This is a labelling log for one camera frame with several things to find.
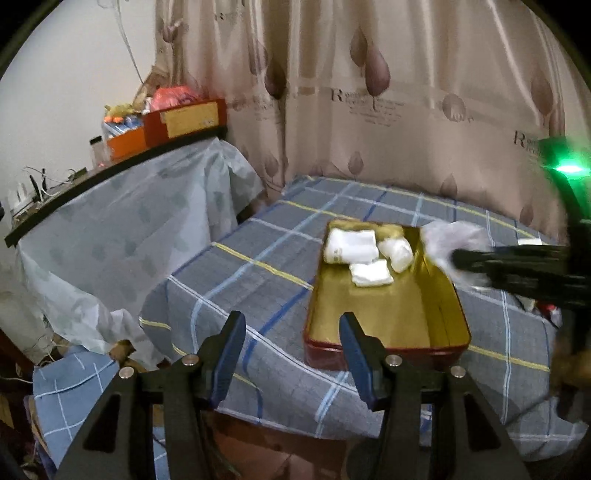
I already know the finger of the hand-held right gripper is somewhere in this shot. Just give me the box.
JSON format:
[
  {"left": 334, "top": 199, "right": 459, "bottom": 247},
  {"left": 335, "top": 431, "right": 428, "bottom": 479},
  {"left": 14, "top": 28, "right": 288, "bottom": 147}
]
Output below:
[
  {"left": 452, "top": 246, "right": 572, "bottom": 273},
  {"left": 487, "top": 273, "right": 573, "bottom": 306}
]

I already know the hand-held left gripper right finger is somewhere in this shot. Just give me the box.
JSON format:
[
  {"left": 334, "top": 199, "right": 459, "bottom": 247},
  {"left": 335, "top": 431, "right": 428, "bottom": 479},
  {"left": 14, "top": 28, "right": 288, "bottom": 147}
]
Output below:
[{"left": 338, "top": 311, "right": 532, "bottom": 480}]

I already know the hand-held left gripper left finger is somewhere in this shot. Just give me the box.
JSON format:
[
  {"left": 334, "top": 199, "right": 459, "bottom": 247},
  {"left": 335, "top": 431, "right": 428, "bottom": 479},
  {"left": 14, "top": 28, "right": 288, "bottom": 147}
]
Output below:
[{"left": 55, "top": 310, "right": 247, "bottom": 480}]

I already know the red tin box gold interior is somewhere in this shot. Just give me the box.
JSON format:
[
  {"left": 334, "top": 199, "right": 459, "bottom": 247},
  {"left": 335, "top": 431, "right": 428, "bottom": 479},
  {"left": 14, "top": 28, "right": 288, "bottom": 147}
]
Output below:
[{"left": 303, "top": 220, "right": 472, "bottom": 372}]

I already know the thin white cloth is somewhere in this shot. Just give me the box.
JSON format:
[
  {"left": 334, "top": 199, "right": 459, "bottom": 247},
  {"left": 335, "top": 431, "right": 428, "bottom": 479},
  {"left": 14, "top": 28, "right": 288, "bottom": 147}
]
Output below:
[{"left": 420, "top": 220, "right": 492, "bottom": 288}]

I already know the grey plaid bed sheet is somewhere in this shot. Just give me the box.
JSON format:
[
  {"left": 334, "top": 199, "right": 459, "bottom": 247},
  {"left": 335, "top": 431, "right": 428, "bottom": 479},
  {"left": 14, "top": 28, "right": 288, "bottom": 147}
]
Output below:
[{"left": 139, "top": 174, "right": 587, "bottom": 462}]

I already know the small white folded cloth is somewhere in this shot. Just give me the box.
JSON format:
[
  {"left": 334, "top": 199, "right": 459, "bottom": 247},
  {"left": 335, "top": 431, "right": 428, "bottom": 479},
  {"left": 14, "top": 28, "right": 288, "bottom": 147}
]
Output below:
[{"left": 349, "top": 259, "right": 394, "bottom": 288}]

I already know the white folded towel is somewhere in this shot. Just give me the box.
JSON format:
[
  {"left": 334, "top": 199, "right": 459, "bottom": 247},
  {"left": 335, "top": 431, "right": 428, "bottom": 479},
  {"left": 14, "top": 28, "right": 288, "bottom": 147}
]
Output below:
[{"left": 323, "top": 228, "right": 379, "bottom": 266}]

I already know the blue plaid cloth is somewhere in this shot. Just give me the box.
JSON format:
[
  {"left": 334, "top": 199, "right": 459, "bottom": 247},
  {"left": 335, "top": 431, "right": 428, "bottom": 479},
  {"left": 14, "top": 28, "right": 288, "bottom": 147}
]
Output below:
[{"left": 31, "top": 346, "right": 167, "bottom": 480}]

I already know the light blue cover cloth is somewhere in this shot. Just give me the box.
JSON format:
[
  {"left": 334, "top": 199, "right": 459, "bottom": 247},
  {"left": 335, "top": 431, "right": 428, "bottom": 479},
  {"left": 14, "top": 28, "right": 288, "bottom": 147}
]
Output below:
[{"left": 16, "top": 136, "right": 264, "bottom": 370}]

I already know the beige leaf print curtain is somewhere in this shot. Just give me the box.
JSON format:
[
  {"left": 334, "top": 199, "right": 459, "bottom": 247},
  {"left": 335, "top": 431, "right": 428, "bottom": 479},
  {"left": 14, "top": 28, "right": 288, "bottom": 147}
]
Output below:
[{"left": 152, "top": 0, "right": 591, "bottom": 245}]

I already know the black edged table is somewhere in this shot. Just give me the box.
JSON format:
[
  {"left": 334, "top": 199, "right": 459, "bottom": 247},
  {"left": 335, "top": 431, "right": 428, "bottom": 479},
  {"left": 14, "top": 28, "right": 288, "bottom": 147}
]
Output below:
[{"left": 4, "top": 124, "right": 229, "bottom": 247}]

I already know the orange box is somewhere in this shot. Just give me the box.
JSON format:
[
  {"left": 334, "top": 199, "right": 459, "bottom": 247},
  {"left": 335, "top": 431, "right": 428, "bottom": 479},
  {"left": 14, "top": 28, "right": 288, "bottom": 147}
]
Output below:
[{"left": 106, "top": 126, "right": 148, "bottom": 161}]

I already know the red cardboard box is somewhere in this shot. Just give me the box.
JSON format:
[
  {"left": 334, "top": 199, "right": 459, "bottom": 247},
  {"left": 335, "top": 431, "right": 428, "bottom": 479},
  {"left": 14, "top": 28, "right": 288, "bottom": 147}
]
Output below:
[{"left": 143, "top": 98, "right": 228, "bottom": 148}]

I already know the clear jar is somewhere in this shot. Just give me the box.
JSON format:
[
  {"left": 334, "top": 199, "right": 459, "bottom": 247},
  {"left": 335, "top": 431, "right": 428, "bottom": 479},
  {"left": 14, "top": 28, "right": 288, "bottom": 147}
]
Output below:
[{"left": 89, "top": 137, "right": 108, "bottom": 167}]

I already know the pack of small bottles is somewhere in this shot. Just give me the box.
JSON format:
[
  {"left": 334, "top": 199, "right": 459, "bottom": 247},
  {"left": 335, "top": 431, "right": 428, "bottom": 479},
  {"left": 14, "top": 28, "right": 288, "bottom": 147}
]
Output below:
[{"left": 102, "top": 115, "right": 144, "bottom": 137}]

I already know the pink plastic bag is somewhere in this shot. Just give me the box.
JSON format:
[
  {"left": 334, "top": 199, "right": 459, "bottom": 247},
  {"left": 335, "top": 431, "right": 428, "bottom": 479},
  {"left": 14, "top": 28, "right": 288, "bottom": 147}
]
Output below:
[{"left": 150, "top": 85, "right": 204, "bottom": 112}]

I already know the tangle of white cables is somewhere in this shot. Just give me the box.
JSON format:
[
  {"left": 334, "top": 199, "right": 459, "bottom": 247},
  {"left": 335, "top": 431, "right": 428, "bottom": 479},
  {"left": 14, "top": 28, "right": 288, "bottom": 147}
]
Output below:
[{"left": 9, "top": 165, "right": 89, "bottom": 215}]

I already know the white hanging cable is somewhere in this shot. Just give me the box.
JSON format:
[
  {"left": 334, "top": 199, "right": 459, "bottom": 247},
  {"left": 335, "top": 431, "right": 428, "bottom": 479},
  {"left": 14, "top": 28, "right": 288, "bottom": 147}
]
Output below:
[{"left": 113, "top": 0, "right": 145, "bottom": 86}]

